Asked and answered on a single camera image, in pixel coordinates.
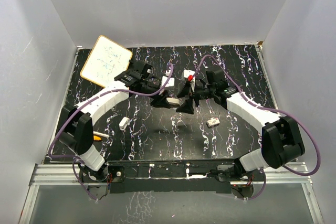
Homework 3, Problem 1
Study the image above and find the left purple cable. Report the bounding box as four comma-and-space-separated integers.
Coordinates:
47, 63, 175, 201

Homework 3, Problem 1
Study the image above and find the beige grey stapler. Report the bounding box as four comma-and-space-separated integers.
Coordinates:
166, 98, 180, 106

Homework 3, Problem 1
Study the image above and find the aluminium frame rail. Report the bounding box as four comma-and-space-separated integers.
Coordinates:
19, 162, 87, 224

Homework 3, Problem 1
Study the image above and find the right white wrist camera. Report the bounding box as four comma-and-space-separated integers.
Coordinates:
182, 69, 195, 92

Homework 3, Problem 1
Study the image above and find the orange marker cap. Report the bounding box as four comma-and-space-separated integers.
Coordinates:
93, 135, 102, 141

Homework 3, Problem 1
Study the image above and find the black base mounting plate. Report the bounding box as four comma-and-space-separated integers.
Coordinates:
78, 159, 265, 194

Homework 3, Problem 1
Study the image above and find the purple cable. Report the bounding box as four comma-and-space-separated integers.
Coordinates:
193, 55, 321, 200
47, 63, 175, 201

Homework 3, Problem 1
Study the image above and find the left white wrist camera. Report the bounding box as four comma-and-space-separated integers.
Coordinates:
161, 70, 175, 89

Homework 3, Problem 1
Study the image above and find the white marker pen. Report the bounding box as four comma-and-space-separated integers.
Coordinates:
93, 131, 110, 138

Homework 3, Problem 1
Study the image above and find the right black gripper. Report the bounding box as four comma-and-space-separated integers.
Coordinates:
175, 82, 215, 114

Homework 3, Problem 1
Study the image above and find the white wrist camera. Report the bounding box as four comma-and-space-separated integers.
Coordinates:
182, 69, 195, 92
161, 70, 175, 89

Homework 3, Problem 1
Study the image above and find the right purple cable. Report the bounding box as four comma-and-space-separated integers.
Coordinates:
193, 55, 321, 200

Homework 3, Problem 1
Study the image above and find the white staple box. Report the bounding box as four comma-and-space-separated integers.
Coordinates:
206, 118, 220, 127

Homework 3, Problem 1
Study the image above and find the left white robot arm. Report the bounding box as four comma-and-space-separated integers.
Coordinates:
54, 61, 174, 182

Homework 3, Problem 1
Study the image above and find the small whiteboard with wooden frame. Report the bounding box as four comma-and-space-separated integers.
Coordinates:
80, 35, 133, 88

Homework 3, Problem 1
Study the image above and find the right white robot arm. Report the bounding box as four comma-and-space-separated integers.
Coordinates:
177, 70, 305, 180

